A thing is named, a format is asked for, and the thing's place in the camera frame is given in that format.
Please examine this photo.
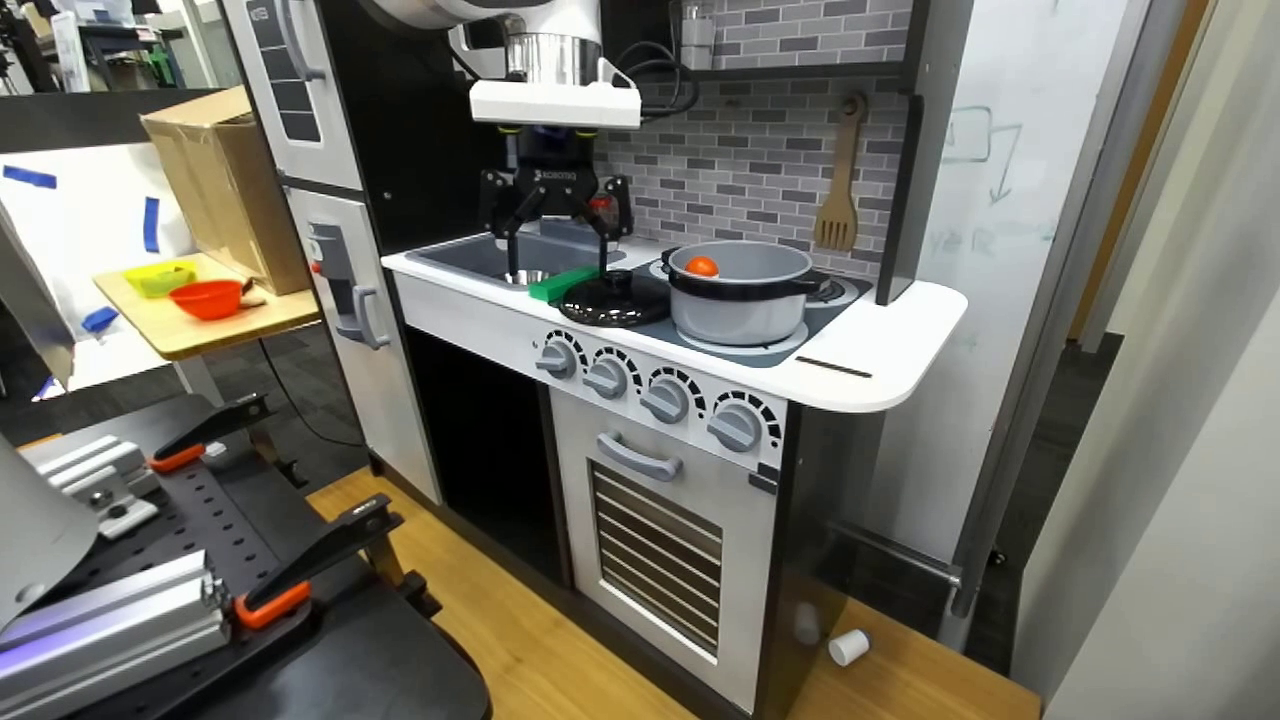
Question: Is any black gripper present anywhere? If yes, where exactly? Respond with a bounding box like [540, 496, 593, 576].
[474, 124, 631, 287]

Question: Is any green block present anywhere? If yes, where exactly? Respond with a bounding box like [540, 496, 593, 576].
[522, 265, 607, 302]

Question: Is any grey toy pot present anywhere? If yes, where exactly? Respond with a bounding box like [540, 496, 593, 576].
[655, 235, 853, 350]

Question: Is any grey sink basin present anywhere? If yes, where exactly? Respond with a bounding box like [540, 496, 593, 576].
[400, 221, 631, 295]

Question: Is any grey stove knob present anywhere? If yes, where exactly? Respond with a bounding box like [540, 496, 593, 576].
[533, 328, 582, 382]
[636, 365, 704, 432]
[578, 344, 643, 403]
[700, 387, 785, 459]

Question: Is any wooden spatula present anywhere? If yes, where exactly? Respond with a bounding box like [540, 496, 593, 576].
[813, 87, 875, 258]

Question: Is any brown cardboard box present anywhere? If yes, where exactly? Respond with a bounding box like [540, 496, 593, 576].
[136, 83, 313, 301]

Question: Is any white toy kitchen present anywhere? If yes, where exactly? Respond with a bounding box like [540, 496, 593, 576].
[217, 0, 975, 720]

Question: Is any orange bowl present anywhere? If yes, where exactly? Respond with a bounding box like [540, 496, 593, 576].
[165, 272, 258, 325]

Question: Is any light wooden board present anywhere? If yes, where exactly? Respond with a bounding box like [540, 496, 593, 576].
[88, 247, 324, 365]

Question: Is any yellow green bowl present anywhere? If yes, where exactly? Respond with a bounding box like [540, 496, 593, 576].
[122, 257, 204, 301]

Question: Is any black clamp orange grip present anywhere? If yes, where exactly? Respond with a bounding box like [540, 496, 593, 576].
[144, 387, 273, 478]
[229, 486, 408, 634]

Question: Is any translucent cup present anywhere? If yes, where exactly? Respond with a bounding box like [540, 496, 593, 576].
[786, 594, 827, 650]

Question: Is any black perforated work table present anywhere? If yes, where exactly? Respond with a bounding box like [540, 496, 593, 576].
[0, 387, 494, 720]

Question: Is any white cup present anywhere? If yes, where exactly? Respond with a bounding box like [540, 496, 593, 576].
[824, 623, 875, 671]

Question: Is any small aluminium extrusion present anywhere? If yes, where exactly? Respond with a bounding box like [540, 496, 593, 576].
[19, 426, 150, 506]

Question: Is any large aluminium extrusion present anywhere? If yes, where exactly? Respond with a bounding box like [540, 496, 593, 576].
[0, 543, 230, 720]

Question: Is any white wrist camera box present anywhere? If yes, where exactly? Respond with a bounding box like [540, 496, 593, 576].
[465, 76, 646, 136]

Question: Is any grey fridge door handle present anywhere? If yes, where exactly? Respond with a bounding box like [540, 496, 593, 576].
[281, 0, 331, 83]
[350, 285, 397, 356]

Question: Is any grey oven door handle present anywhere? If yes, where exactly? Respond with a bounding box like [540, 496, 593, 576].
[593, 426, 687, 486]

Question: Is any wall whiteboard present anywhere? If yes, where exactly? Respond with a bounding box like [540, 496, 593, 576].
[864, 0, 1158, 570]

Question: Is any grey metal bracket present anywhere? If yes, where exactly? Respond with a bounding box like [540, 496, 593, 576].
[0, 434, 103, 632]

